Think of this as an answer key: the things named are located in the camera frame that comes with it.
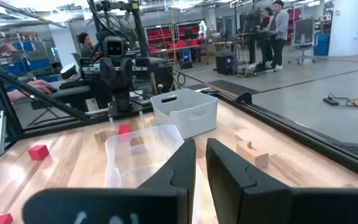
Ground red bin rack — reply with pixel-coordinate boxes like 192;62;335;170
175;21;202;47
144;24;174;52

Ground pale grey plastic bin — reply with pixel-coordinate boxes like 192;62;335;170
150;88;219;139

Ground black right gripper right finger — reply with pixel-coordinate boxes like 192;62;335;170
206;138;358;224

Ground grey office chair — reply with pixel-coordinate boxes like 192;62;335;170
288;17;317;65

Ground black frame clamp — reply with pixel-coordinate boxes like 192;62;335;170
234;91;254;105

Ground black computer tower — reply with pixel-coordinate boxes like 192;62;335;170
214;51;239;76

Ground black aluminium table frame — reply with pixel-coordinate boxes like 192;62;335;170
0;0;358;184

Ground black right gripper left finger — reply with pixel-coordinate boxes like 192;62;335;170
22;138;197;224

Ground clear plastic container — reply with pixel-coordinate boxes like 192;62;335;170
104;124;185;189

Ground red cube block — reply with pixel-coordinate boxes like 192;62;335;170
27;144;50;161

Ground notched wooden block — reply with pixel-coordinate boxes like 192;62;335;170
236;139;270;170

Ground blue bin shelf rack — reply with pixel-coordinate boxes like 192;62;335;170
0;30;62;83

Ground person's hand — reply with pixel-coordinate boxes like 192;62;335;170
25;79;56;95

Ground white pillar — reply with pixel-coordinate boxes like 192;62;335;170
328;0;358;57

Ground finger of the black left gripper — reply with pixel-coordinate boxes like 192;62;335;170
109;91;121;115
120;90;132;113

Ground seated person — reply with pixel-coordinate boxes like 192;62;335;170
77;32;103;59

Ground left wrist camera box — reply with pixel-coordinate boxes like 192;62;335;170
104;36;125;58

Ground blue cabinet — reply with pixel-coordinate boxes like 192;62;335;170
313;33;331;57

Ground short wooden block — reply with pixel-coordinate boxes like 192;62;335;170
129;136;145;147

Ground long wooden block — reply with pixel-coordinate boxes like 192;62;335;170
94;129;117;144

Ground standing person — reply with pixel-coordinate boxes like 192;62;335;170
259;7;275;65
246;0;265;71
267;0;291;71

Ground black power strip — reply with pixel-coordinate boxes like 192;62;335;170
323;96;340;106

